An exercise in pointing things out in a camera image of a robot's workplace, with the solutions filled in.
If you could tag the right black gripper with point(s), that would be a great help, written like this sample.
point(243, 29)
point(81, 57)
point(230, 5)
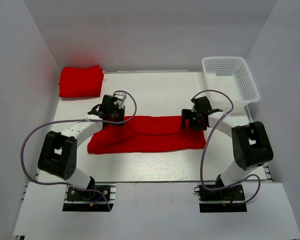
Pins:
point(186, 114)

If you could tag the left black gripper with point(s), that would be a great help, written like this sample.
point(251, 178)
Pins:
point(122, 112)

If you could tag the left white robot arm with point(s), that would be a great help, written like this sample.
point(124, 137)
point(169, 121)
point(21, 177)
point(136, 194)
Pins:
point(58, 155)

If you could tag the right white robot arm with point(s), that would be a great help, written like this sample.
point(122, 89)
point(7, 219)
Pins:
point(250, 143)

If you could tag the folded red t-shirt stack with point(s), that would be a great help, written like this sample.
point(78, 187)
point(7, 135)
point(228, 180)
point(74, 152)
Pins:
point(77, 82)

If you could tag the white plastic basket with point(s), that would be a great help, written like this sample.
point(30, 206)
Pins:
point(231, 76)

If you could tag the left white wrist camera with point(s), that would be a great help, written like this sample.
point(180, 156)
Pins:
point(120, 98)

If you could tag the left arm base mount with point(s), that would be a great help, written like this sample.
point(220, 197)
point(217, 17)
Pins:
point(83, 201)

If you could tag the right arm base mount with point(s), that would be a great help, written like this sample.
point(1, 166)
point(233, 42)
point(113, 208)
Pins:
point(221, 201)

